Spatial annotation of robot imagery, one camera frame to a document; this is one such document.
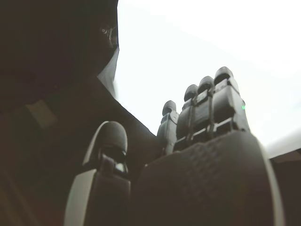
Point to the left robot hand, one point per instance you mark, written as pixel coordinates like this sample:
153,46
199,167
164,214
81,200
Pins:
202,183

